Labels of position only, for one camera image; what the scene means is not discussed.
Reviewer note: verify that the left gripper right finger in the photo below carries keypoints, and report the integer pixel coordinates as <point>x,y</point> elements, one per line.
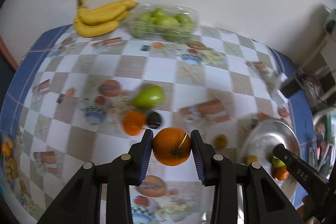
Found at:
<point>263,200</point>

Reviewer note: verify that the white shelf unit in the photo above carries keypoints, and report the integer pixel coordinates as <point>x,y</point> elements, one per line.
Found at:
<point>319,69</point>

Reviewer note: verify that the green mango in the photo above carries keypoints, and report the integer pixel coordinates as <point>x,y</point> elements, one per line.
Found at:
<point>149,97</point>
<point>277,163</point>

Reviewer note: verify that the silver metal tray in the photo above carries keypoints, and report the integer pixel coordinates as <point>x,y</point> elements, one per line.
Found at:
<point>264,137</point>

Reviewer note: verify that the small orange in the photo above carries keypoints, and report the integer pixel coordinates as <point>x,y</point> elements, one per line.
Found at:
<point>171,146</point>

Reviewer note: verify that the clear box of green fruit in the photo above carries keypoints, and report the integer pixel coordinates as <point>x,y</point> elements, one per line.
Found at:
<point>169,22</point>

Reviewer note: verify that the orange beside plum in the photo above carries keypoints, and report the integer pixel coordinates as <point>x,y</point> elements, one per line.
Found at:
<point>133,123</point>

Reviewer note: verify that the dark plum beside orange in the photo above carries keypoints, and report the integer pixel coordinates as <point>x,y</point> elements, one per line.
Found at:
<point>154,120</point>

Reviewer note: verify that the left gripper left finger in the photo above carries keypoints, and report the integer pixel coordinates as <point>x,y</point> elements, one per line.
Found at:
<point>79,201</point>

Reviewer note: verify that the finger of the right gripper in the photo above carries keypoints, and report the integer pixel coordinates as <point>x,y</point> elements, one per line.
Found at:
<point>320,189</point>

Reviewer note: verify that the black power adapter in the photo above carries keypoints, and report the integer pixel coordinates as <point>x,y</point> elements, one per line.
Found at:
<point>290,87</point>

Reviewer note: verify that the brown kiwi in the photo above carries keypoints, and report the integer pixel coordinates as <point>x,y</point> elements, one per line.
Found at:
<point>220,142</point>
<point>250,159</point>

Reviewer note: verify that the yellow banana bunch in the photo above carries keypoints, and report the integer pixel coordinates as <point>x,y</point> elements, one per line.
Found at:
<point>102,20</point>

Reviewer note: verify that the checkered picture tablecloth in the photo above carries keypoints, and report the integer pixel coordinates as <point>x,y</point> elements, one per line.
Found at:
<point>66,102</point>

